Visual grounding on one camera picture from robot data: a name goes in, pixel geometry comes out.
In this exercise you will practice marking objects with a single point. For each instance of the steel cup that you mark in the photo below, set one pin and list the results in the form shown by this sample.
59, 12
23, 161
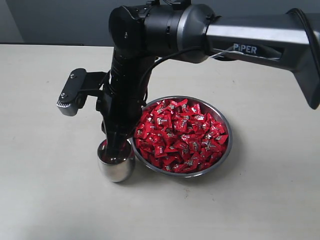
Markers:
117, 168

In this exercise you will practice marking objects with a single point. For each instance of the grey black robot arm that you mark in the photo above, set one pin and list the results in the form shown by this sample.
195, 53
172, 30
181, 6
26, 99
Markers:
145, 35

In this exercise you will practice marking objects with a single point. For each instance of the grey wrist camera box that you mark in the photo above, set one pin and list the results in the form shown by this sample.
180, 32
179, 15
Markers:
70, 99

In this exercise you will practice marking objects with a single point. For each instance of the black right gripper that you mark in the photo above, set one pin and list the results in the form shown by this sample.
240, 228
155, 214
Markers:
122, 99

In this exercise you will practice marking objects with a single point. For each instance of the steel bowl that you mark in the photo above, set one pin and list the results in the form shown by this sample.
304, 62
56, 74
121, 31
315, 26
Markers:
182, 136

